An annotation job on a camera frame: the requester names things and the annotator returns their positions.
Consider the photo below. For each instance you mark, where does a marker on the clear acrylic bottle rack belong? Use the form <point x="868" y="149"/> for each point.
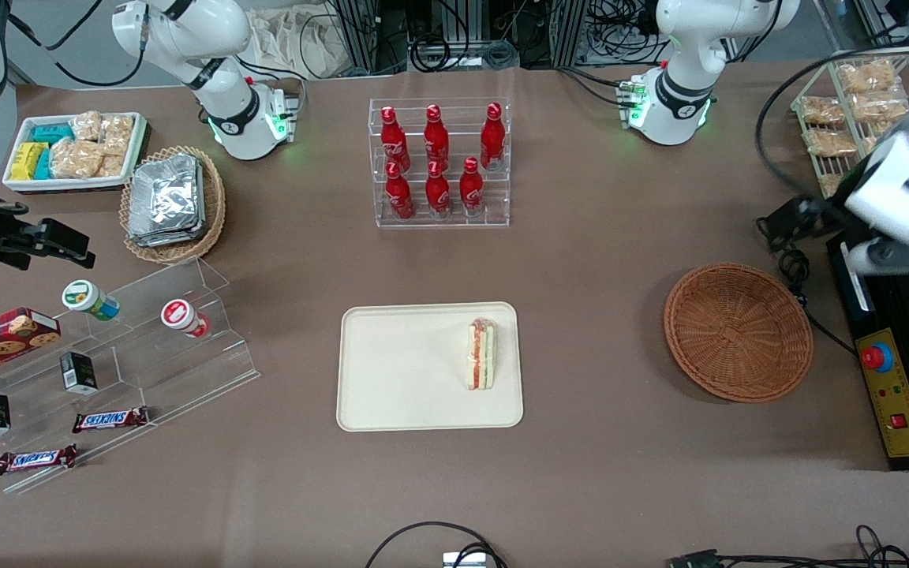
<point x="454" y="221"/>

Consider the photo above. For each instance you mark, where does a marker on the clear acrylic stepped display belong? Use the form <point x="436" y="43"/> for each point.
<point x="155" y="363"/>

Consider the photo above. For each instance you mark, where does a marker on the beige cloth bag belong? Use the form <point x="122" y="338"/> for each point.
<point x="297" y="39"/>

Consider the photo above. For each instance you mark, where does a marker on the small silver device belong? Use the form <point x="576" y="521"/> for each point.
<point x="464" y="561"/>

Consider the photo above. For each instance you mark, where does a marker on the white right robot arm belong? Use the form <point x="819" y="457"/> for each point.
<point x="210" y="47"/>

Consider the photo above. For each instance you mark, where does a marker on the clear rice cracker pack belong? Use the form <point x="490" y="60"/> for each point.
<point x="117" y="134"/>
<point x="87" y="126"/>
<point x="76" y="159"/>
<point x="882" y="136"/>
<point x="830" y="143"/>
<point x="822" y="110"/>
<point x="112" y="166"/>
<point x="867" y="77"/>
<point x="879" y="106"/>

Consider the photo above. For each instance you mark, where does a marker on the yellow control panel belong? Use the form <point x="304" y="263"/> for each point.
<point x="900" y="402"/>

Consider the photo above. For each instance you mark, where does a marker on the white rectangular snack tray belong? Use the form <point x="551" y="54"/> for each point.
<point x="68" y="184"/>

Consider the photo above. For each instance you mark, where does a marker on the round brown wicker basket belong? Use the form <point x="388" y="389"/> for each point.
<point x="738" y="331"/>

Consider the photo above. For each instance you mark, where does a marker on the green lid yogurt cup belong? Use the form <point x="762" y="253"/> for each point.
<point x="84" y="298"/>

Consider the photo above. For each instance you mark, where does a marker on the red lid yogurt cup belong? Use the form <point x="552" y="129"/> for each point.
<point x="180" y="315"/>

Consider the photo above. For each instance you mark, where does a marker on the teal snack packet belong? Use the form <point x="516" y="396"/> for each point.
<point x="52" y="133"/>
<point x="45" y="164"/>

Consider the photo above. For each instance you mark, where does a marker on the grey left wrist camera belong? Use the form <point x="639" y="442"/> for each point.
<point x="880" y="255"/>

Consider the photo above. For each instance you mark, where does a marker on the oval light wicker basket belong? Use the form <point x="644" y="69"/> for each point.
<point x="214" y="213"/>

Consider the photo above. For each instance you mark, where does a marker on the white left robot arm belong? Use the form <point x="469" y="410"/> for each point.
<point x="683" y="47"/>

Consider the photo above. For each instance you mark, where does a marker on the red emergency stop button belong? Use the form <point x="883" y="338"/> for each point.
<point x="877" y="357"/>

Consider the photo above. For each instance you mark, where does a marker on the yellow snack packet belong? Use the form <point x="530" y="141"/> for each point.
<point x="27" y="161"/>

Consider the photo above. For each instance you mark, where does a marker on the snickers chocolate bar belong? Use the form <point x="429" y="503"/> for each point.
<point x="36" y="459"/>
<point x="110" y="420"/>

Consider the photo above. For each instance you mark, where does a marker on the silver foil pack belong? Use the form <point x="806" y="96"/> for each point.
<point x="201" y="207"/>
<point x="164" y="193"/>

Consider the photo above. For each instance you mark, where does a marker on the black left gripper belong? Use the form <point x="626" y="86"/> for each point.
<point x="816" y="213"/>

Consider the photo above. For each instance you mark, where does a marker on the red cola bottle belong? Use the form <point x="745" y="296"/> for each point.
<point x="400" y="197"/>
<point x="471" y="191"/>
<point x="436" y="140"/>
<point x="438" y="193"/>
<point x="394" y="142"/>
<point x="492" y="140"/>

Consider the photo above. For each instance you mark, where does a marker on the cream rectangular serving tray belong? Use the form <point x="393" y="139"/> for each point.
<point x="407" y="371"/>

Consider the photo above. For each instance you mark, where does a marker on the triangular sandwich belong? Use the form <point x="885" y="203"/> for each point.
<point x="480" y="355"/>

